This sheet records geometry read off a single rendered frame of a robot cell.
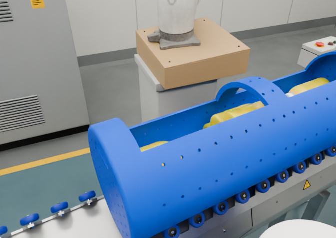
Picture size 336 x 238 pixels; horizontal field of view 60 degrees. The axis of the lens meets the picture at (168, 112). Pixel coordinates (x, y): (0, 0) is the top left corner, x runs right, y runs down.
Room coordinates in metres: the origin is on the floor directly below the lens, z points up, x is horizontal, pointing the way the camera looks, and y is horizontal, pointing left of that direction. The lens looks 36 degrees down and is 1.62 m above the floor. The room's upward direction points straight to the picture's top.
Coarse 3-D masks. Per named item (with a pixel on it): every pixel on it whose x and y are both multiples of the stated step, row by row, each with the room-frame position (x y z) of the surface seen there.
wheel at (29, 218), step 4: (28, 216) 0.44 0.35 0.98; (32, 216) 0.44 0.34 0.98; (36, 216) 0.44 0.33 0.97; (20, 220) 0.43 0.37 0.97; (24, 220) 0.43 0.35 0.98; (28, 220) 0.43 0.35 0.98; (32, 220) 0.43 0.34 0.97; (36, 220) 0.45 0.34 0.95; (20, 224) 0.42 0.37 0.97; (24, 224) 0.42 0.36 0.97
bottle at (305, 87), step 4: (312, 80) 0.87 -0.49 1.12; (316, 80) 0.86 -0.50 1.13; (320, 80) 0.86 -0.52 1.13; (324, 80) 0.86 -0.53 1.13; (300, 84) 0.84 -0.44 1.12; (304, 84) 0.84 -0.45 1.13; (308, 84) 0.84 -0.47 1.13; (312, 84) 0.84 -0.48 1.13; (316, 84) 0.84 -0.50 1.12; (320, 84) 0.84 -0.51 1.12; (292, 88) 0.83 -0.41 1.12; (296, 88) 0.82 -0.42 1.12; (300, 88) 0.81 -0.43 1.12; (304, 88) 0.81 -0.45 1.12; (308, 88) 0.82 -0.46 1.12; (312, 88) 0.82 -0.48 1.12; (288, 92) 0.82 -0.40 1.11; (292, 92) 0.81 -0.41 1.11; (296, 92) 0.80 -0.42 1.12; (300, 92) 0.80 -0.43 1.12
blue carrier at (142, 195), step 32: (320, 64) 0.96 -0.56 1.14; (224, 96) 0.75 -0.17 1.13; (256, 96) 0.62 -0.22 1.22; (320, 96) 0.64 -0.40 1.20; (96, 128) 0.48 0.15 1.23; (128, 128) 0.62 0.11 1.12; (160, 128) 0.66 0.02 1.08; (192, 128) 0.71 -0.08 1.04; (224, 128) 0.50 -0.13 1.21; (256, 128) 0.52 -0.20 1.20; (288, 128) 0.55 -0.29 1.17; (320, 128) 0.59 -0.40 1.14; (96, 160) 0.50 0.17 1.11; (128, 160) 0.40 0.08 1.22; (160, 160) 0.41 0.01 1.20; (192, 160) 0.43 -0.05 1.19; (224, 160) 0.45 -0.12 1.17; (256, 160) 0.48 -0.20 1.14; (288, 160) 0.53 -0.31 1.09; (128, 192) 0.35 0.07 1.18; (160, 192) 0.37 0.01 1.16; (192, 192) 0.39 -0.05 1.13; (224, 192) 0.43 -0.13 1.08; (128, 224) 0.33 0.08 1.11; (160, 224) 0.35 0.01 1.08
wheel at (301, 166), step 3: (300, 162) 0.63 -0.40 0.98; (303, 162) 0.63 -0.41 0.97; (294, 165) 0.62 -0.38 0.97; (297, 165) 0.62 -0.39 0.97; (300, 165) 0.62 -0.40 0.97; (303, 165) 0.62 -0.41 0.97; (294, 168) 0.61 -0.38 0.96; (297, 168) 0.61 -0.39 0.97; (300, 168) 0.62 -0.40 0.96; (303, 168) 0.62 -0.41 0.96; (294, 171) 0.61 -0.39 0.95; (297, 171) 0.61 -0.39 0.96; (300, 171) 0.61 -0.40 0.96; (303, 171) 0.61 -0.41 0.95
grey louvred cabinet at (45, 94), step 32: (0, 0) 1.79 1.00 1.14; (32, 0) 1.86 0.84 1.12; (64, 0) 1.93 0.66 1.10; (0, 32) 1.78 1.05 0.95; (32, 32) 1.84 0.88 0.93; (64, 32) 1.92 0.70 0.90; (0, 64) 1.75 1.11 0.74; (32, 64) 1.82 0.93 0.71; (64, 64) 1.90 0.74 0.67; (0, 96) 1.72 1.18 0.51; (32, 96) 1.79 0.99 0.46; (64, 96) 1.88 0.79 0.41; (0, 128) 1.69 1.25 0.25; (32, 128) 1.77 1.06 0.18; (64, 128) 1.86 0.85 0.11
